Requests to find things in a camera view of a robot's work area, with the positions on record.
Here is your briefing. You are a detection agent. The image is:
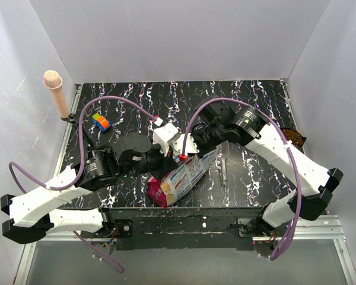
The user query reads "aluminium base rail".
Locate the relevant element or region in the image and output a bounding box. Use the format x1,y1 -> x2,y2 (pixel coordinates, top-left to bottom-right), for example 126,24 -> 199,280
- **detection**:
15,216 -> 356,284

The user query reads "colourful cube toy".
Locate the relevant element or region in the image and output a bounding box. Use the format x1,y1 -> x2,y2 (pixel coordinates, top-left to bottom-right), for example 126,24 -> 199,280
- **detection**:
92,113 -> 112,132

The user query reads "pink pet food bag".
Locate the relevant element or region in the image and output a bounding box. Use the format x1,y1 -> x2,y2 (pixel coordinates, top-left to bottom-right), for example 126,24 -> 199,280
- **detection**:
147,150 -> 217,208

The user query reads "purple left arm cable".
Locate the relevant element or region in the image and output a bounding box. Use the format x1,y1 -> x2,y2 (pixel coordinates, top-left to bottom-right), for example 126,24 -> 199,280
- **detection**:
8,96 -> 164,273

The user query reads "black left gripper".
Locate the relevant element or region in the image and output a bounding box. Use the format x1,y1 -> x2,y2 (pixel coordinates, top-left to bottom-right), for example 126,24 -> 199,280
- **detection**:
120,137 -> 180,182

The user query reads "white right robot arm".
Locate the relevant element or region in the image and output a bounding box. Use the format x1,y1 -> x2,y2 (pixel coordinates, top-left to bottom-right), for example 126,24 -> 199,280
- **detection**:
191,102 -> 344,221

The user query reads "pink microphone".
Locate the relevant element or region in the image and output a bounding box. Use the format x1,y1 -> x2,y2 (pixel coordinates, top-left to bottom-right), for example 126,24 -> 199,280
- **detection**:
43,70 -> 69,119

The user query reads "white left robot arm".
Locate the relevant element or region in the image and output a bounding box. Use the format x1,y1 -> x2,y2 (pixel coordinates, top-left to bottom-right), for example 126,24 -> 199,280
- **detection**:
1,132 -> 178,244

